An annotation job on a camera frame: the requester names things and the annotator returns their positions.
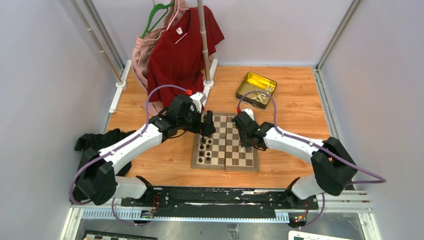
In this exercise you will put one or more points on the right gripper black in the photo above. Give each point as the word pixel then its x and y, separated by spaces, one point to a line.
pixel 243 142

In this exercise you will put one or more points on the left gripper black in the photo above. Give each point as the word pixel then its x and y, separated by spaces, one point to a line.
pixel 206 128

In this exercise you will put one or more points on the yellow metal tin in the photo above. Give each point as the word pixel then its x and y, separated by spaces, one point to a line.
pixel 254 82

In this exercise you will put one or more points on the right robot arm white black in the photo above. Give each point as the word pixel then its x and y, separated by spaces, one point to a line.
pixel 333 167

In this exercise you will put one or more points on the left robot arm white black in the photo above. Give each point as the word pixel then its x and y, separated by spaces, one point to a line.
pixel 97 180

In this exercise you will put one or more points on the wooden chess board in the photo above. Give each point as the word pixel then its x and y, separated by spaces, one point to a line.
pixel 226 146

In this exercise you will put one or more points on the black chess pieces row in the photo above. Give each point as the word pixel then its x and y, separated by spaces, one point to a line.
pixel 204 151

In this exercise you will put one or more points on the pile of white chess pieces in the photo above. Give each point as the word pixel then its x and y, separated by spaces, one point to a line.
pixel 262 97

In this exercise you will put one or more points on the white rack base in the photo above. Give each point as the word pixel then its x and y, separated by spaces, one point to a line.
pixel 208 83

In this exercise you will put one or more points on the red t-shirt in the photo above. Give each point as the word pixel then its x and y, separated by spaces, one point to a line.
pixel 177 60

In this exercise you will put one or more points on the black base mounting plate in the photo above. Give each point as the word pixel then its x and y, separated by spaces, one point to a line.
pixel 215 202

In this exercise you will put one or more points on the black cloth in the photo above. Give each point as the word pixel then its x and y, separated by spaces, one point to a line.
pixel 98 142

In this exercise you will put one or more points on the pink garment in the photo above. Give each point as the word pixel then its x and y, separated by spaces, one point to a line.
pixel 145 45

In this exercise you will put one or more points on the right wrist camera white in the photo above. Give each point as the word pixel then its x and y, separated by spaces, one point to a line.
pixel 249 112

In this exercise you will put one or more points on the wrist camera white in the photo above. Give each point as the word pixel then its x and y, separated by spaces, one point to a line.
pixel 199 98
pixel 249 112

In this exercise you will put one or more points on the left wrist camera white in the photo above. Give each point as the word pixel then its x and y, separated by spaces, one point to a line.
pixel 199 98

